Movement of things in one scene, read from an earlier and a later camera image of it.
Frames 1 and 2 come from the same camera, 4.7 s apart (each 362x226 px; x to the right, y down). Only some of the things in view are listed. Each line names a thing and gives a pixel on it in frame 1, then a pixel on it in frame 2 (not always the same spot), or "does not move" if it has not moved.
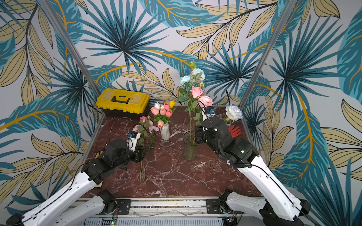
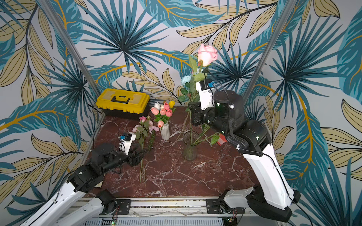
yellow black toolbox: (123, 103) does not move
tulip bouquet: (163, 112) does not move
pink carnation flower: (152, 129) does not move
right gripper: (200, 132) to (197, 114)
